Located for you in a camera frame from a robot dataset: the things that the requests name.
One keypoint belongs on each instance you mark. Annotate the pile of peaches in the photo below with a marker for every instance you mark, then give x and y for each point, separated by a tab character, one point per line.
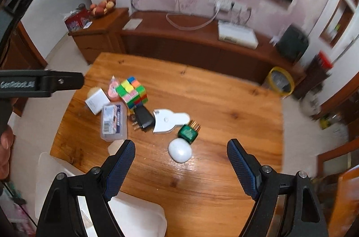
102	5

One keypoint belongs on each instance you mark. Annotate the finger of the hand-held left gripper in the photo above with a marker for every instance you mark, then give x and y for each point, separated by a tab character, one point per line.
64	82

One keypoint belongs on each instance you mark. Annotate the white set-top box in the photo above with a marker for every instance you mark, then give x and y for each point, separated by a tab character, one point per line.
237	33

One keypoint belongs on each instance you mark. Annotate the clear box with blue label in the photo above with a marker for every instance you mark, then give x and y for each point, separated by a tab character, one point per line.
113	122

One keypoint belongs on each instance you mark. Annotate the long wooden television cabinet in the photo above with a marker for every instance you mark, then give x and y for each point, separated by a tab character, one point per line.
196	40

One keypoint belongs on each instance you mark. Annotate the person's left hand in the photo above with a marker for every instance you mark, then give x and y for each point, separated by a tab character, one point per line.
5	150

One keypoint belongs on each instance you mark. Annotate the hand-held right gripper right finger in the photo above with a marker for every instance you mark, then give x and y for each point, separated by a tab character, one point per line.
244	169

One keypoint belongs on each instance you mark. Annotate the dark basket with red lid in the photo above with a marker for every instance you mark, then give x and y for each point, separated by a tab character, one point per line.
319	68

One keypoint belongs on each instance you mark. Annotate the white wall sockets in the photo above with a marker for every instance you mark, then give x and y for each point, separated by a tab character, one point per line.
224	4

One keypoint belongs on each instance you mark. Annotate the green bottle with gold cap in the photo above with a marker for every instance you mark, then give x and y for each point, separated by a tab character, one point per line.
189	133

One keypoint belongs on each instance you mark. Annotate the wooden side cabinet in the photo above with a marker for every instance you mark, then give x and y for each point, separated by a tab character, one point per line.
98	35

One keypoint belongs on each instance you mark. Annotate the dark green appliance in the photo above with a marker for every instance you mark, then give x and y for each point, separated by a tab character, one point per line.
293	44

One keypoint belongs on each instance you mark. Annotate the yellow rimmed trash bin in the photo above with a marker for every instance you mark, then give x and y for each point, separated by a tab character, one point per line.
280	81

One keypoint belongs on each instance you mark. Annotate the pink oval case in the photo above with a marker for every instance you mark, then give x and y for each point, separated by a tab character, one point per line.
113	89

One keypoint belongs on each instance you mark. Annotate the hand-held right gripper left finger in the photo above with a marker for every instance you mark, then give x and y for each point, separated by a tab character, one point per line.
120	169

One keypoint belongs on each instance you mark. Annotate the white pad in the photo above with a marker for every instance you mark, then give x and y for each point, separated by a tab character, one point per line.
131	23

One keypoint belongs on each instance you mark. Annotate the white plastic bin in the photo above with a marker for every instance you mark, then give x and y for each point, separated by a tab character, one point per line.
134	214

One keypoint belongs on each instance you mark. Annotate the white egg-shaped case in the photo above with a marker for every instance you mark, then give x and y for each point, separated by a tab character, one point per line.
180	150

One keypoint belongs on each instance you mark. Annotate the black charger adapter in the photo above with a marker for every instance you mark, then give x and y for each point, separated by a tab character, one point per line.
143	117

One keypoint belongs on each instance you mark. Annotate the small white box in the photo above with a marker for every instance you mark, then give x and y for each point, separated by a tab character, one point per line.
96	101

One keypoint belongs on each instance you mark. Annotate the red printed box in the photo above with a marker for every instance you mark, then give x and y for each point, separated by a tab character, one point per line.
78	21

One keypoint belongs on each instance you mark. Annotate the colourful puzzle cube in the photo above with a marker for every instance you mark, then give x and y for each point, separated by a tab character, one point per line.
131	92

